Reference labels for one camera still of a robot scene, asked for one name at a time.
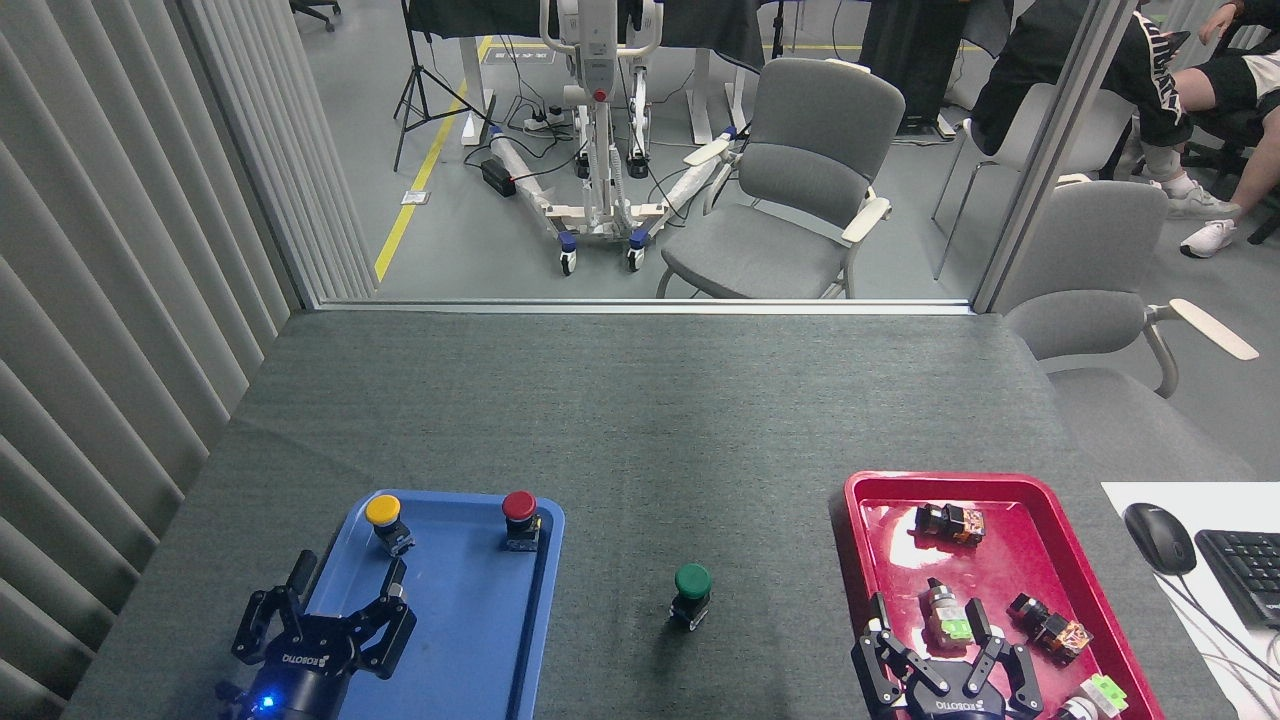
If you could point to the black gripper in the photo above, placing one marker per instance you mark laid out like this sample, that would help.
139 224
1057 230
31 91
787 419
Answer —
955 705
300 675

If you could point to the green push button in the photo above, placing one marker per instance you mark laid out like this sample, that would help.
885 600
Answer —
692 580

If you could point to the yellow push button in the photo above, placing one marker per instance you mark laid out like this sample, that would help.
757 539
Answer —
383 510

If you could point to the red push button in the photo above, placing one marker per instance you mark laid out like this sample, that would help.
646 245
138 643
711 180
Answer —
519 505

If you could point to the red plastic tray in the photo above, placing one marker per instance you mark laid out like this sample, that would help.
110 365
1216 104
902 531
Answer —
1000 560

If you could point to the blue plastic tray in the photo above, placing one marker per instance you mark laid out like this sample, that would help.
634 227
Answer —
470 640

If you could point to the black computer mouse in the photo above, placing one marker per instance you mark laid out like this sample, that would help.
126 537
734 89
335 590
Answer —
1160 537

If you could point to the black keyboard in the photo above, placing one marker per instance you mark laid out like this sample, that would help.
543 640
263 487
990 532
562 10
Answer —
1245 570

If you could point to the grey armchair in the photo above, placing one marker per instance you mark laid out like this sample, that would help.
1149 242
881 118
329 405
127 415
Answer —
800 180
1090 270

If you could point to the black power brick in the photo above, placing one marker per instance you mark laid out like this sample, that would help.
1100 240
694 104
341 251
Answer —
497 177

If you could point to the black tripod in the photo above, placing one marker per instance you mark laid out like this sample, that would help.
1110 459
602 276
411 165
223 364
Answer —
418 90

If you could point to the white power strip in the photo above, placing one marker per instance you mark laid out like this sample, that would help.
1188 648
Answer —
540 123

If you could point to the white chair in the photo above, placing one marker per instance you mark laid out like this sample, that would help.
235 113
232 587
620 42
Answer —
1020 125

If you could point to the white wheeled stand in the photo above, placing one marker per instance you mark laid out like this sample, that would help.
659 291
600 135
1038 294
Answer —
597 150

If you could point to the black office chair base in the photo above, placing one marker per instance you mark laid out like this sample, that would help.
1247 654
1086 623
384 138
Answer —
318 10

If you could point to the person in black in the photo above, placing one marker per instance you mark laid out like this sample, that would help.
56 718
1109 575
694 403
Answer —
1150 80

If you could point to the person in shorts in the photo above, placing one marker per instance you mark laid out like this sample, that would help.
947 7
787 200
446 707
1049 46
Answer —
1235 85

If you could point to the silver green switch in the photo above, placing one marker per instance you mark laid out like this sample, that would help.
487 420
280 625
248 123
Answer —
945 612

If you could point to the black orange switch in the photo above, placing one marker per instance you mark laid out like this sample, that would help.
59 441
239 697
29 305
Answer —
1055 630
950 523

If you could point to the green white switch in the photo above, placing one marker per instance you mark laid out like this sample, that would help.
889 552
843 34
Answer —
1105 692

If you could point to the silver post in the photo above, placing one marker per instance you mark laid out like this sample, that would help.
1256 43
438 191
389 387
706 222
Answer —
1050 150

